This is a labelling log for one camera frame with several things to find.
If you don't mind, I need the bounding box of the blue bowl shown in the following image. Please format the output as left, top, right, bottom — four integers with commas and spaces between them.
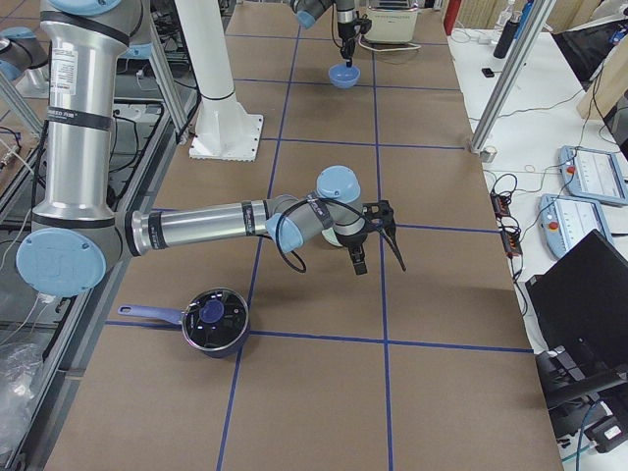
328, 64, 361, 89

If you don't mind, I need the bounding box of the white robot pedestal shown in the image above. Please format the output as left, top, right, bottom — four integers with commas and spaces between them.
176, 0, 264, 162

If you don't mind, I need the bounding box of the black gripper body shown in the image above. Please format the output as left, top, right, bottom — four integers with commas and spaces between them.
337, 20, 356, 47
337, 229, 368, 251

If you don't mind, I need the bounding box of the upper teach pendant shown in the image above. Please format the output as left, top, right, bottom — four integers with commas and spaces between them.
558, 145, 627, 206

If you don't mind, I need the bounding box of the cream toaster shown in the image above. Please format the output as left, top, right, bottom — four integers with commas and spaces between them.
364, 0, 420, 44

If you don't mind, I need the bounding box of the aluminium frame post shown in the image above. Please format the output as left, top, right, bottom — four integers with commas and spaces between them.
468, 0, 556, 163

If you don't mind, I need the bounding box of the lower teach pendant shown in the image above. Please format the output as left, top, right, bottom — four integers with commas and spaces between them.
539, 193, 614, 259

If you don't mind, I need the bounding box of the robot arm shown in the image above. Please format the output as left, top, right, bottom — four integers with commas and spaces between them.
14, 1, 395, 298
289, 0, 358, 68

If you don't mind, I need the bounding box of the green bowl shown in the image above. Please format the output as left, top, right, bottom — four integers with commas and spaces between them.
321, 228, 342, 247

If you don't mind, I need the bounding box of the glass saucepan lid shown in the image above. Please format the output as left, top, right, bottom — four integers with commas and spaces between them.
183, 288, 250, 358

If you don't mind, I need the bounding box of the teach pendant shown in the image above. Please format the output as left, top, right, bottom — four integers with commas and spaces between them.
539, 193, 614, 259
558, 145, 627, 206

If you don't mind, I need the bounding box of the black water bottle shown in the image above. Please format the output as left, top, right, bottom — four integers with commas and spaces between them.
494, 12, 521, 59

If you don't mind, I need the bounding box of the black laptop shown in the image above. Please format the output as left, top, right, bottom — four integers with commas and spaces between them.
524, 228, 628, 374

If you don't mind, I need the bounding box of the white toaster cable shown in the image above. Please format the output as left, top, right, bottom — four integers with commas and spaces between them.
358, 31, 422, 52

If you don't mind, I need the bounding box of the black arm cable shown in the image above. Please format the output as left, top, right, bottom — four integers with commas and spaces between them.
274, 194, 393, 272

